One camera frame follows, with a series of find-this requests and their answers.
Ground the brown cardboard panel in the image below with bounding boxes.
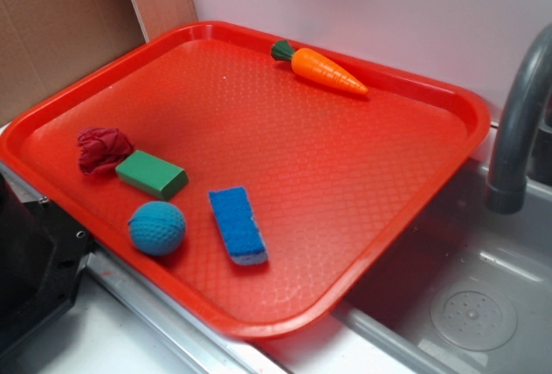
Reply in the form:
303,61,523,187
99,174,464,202
1,0,144,124

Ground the grey plastic sink basin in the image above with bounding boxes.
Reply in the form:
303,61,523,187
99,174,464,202
261,162,551,373

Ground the red plastic tray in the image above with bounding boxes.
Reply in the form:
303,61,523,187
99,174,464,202
1,22,491,340

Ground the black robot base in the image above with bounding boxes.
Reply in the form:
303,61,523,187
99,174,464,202
1,178,92,357

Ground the orange toy carrot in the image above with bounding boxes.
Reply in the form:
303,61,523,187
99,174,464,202
271,40,368,96

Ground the crumpled red cloth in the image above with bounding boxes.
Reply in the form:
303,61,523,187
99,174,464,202
77,128,135,175

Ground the round sink drain cover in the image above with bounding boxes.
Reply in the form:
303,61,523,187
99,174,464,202
430,280,518,352

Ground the blue dimpled ball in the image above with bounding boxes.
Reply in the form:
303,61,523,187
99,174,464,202
128,201,186,256

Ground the blue sponge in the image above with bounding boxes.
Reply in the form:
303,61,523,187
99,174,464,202
209,187,268,266

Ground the green rectangular block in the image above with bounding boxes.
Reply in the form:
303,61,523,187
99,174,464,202
116,150,189,201

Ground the grey faucet spout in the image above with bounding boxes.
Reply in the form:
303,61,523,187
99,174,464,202
485,26,551,215

